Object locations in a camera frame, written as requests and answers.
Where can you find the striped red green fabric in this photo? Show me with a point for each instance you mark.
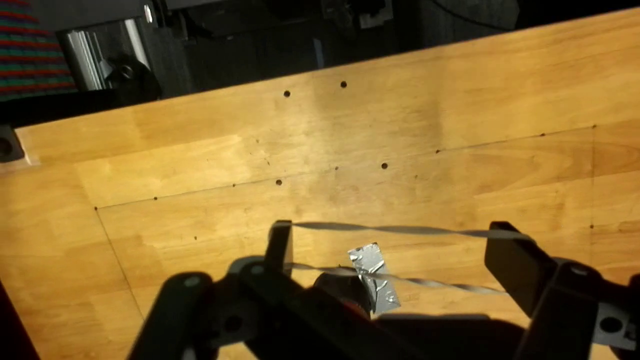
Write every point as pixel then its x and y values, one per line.
pixel 27 50

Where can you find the piece of silver tape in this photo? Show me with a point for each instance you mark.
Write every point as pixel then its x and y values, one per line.
pixel 371 262

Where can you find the black round knob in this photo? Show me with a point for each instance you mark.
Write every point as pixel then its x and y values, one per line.
pixel 131 75

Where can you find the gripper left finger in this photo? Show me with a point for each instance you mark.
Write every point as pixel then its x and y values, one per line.
pixel 260 310

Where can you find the grey elastic band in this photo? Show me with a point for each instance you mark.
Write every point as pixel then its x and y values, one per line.
pixel 400 230

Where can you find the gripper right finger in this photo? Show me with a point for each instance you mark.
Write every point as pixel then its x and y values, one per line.
pixel 550 295

